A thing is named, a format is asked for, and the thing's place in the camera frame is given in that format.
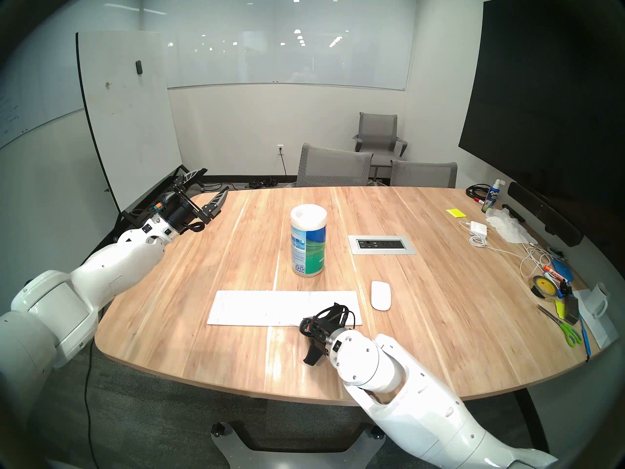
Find disinfecting wipes canister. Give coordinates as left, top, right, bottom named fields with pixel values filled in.
left=290, top=204, right=328, bottom=278

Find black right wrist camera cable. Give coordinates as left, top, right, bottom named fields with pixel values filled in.
left=320, top=303, right=356, bottom=327

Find white charging cable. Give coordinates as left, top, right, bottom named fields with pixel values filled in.
left=459, top=221, right=555, bottom=278

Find side wall whiteboard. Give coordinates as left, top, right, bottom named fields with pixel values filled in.
left=0, top=33, right=84, bottom=150

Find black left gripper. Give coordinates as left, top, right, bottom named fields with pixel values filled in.
left=165, top=168, right=230, bottom=233

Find grey office chair with armrests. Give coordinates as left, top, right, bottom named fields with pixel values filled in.
left=353, top=112, right=408, bottom=185

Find white computer mouse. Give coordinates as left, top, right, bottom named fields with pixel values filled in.
left=370, top=280, right=392, bottom=311

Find white keyboard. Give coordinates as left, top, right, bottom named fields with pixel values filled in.
left=208, top=290, right=363, bottom=327

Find whiteboard cleaner spray bottle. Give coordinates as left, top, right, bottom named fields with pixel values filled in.
left=481, top=179, right=505, bottom=213

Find black video sound bar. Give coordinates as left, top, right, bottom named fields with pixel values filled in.
left=507, top=181, right=583, bottom=247

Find green handled scissors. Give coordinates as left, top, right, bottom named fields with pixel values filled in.
left=536, top=303, right=582, bottom=346

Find crumpled white tissue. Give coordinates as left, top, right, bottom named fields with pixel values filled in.
left=485, top=208, right=538, bottom=245

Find white paper sheet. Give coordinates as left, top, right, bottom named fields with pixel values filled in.
left=571, top=290, right=620, bottom=349

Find black table leg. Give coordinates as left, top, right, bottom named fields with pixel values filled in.
left=513, top=389, right=551, bottom=454

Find grey table power outlet box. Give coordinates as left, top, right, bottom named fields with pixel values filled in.
left=348, top=235, right=417, bottom=256

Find grey mesh office chair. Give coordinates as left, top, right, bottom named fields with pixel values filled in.
left=389, top=160, right=458, bottom=189
left=295, top=143, right=373, bottom=188

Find large glass wall board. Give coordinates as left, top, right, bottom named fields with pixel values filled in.
left=142, top=0, right=416, bottom=91

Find mobile whiteboard on stand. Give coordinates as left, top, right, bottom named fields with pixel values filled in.
left=76, top=32, right=206, bottom=229

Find blue packet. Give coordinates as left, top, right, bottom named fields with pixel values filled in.
left=547, top=259, right=573, bottom=282

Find white mug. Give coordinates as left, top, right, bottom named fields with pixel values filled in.
left=583, top=282, right=610, bottom=317

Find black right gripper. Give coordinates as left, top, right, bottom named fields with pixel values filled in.
left=299, top=303, right=351, bottom=367

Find black yellow tape roll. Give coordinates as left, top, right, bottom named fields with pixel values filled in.
left=531, top=274, right=562, bottom=300

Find large black wall screen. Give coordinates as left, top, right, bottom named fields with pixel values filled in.
left=458, top=0, right=625, bottom=249

